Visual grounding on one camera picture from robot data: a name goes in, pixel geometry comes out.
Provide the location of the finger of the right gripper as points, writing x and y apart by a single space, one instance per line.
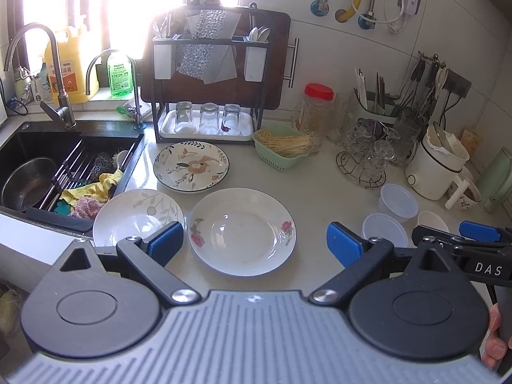
485 233
420 232

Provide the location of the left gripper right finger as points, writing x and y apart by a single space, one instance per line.
362 260

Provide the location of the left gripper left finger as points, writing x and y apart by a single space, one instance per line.
146 258

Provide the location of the translucent plastic bowl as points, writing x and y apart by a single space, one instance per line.
397 202
382 225

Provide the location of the white leaf pattern plate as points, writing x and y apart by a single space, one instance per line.
138 212

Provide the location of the rabbit floral pattern plate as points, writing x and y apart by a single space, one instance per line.
191 166

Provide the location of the black kitchen sink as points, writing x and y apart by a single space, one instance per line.
74 152

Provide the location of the person right hand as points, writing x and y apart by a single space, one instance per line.
494 348

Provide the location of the small white ceramic bowl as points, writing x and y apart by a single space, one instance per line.
431 220

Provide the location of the mint green kettle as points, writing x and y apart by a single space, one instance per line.
494 183

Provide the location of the white electric cooker pot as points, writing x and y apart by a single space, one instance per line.
433 169

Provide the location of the pink striped cloth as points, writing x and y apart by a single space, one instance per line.
86 208

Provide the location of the yellow dish cloth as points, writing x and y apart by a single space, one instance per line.
97 190

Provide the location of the white rose pattern plate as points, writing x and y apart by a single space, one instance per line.
241 232

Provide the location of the tall textured glass pitcher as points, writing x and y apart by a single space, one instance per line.
407 131

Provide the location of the white dish brush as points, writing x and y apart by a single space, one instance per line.
120 160

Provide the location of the steel wool scrubber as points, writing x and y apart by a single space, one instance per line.
102 164

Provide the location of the white drip tray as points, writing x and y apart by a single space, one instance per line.
166 128

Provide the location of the bundle of dried noodles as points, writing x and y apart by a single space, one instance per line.
288 146

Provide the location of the green utensil caddy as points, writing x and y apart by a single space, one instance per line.
377 104

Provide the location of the left upturned drinking glass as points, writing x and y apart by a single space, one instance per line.
183 117

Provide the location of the upturned drinking glass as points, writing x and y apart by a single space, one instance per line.
209 119
230 119
183 117

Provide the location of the stainless steel bowl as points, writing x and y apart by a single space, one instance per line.
28 184

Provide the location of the middle upturned drinking glass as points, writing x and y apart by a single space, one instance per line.
209 119

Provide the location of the green plastic basket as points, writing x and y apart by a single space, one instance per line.
270 157

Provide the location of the right upturned drinking glass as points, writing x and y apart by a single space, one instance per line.
230 119

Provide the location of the red lid glass jar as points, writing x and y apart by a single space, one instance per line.
313 114

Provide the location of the black metal dish rack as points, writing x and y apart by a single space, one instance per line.
201 54

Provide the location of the green dish soap bottle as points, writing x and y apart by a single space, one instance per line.
119 75

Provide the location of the dark wooden cutting board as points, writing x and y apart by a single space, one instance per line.
280 64

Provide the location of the yellow detergent jug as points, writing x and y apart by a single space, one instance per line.
77 47

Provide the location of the white handled ceramic cup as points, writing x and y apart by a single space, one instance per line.
471 196

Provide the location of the wire glass holder rack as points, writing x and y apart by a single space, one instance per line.
366 151

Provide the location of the black wall power socket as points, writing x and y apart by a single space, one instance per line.
456 84

